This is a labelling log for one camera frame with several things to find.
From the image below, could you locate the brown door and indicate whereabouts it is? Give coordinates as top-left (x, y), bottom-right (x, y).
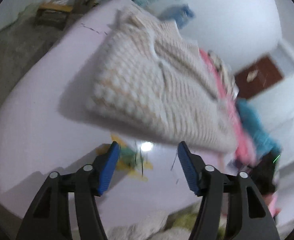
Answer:
top-left (233, 56), bottom-right (286, 100)

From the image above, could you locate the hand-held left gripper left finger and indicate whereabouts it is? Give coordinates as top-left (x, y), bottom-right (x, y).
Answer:
top-left (16, 141), bottom-right (120, 240)

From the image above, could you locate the white wardrobe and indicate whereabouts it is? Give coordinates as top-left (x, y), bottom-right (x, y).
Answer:
top-left (247, 40), bottom-right (294, 170)

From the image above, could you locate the pink floral blanket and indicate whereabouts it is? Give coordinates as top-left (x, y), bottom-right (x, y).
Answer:
top-left (199, 49), bottom-right (280, 218)

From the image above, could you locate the beige cloth on door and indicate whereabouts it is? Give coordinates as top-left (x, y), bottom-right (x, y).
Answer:
top-left (246, 70), bottom-right (259, 82)

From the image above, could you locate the teal blanket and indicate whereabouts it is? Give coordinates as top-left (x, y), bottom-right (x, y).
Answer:
top-left (236, 99), bottom-right (281, 160)

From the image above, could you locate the small wooden stool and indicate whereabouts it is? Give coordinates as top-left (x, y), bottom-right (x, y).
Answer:
top-left (34, 2), bottom-right (72, 30)

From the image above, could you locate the blue water bottle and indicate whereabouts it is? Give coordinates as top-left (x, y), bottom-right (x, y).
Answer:
top-left (159, 4), bottom-right (196, 28)

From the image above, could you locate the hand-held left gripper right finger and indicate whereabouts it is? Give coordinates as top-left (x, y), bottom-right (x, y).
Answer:
top-left (177, 141), bottom-right (280, 240)

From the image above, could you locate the beige clothes pile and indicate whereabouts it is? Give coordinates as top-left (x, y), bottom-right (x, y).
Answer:
top-left (207, 51), bottom-right (240, 98)

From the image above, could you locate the white fluffy blanket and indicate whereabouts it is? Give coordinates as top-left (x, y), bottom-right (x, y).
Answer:
top-left (107, 202), bottom-right (237, 240)

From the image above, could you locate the beige white checkered coat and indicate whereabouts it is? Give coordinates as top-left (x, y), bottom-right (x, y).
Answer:
top-left (87, 6), bottom-right (240, 154)

